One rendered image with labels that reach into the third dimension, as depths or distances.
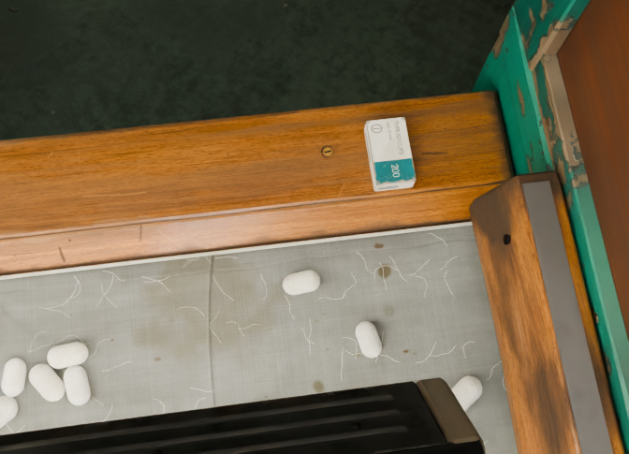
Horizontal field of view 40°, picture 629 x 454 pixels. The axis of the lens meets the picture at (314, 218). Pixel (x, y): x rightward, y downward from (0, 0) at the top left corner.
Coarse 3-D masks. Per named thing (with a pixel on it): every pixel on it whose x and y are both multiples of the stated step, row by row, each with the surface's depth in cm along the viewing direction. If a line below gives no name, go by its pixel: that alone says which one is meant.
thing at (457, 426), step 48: (432, 384) 41; (48, 432) 40; (96, 432) 39; (144, 432) 39; (192, 432) 39; (240, 432) 38; (288, 432) 38; (336, 432) 37; (384, 432) 37; (432, 432) 37
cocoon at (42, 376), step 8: (32, 368) 71; (40, 368) 70; (48, 368) 71; (32, 376) 70; (40, 376) 70; (48, 376) 70; (56, 376) 71; (32, 384) 70; (40, 384) 70; (48, 384) 70; (56, 384) 70; (40, 392) 70; (48, 392) 70; (56, 392) 70; (64, 392) 71; (48, 400) 70; (56, 400) 70
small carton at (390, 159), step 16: (368, 128) 76; (384, 128) 76; (400, 128) 76; (368, 144) 76; (384, 144) 75; (400, 144) 75; (384, 160) 75; (400, 160) 75; (384, 176) 74; (400, 176) 74
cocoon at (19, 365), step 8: (8, 360) 71; (16, 360) 71; (8, 368) 70; (16, 368) 70; (24, 368) 71; (8, 376) 70; (16, 376) 70; (24, 376) 71; (8, 384) 70; (16, 384) 70; (8, 392) 70; (16, 392) 70
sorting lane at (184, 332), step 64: (192, 256) 76; (256, 256) 76; (320, 256) 76; (384, 256) 77; (448, 256) 77; (0, 320) 73; (64, 320) 74; (128, 320) 74; (192, 320) 74; (256, 320) 74; (320, 320) 75; (384, 320) 75; (448, 320) 75; (0, 384) 72; (64, 384) 72; (128, 384) 72; (192, 384) 72; (256, 384) 73; (320, 384) 73; (384, 384) 73; (448, 384) 73; (512, 448) 72
